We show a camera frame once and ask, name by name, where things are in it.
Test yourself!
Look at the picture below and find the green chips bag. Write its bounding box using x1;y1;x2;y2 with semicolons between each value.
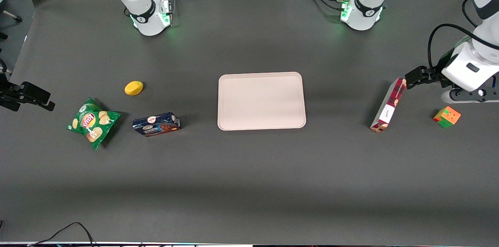
66;97;122;150

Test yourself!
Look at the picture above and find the yellow lemon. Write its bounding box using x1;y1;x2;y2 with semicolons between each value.
124;81;144;96

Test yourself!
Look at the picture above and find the red cookie box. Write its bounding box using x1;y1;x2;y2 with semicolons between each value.
370;78;407;134

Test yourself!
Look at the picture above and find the dark grey table mat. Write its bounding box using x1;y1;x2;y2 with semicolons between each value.
0;0;499;244

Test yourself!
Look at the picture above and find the dark blue cookie box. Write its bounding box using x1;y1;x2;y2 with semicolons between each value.
132;112;182;138

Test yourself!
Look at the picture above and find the black looped table cable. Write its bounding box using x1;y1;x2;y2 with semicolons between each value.
30;222;96;247

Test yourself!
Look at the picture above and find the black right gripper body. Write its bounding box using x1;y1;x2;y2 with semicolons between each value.
0;72;24;101

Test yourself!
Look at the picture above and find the beige plastic tray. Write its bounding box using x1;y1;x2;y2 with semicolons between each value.
218;72;307;131

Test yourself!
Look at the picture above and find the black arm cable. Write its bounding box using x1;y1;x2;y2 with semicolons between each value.
427;23;481;77

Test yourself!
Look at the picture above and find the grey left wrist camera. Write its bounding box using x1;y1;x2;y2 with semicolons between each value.
441;88;499;104

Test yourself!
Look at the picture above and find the colourful puzzle cube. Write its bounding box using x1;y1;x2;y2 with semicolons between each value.
433;106;462;128

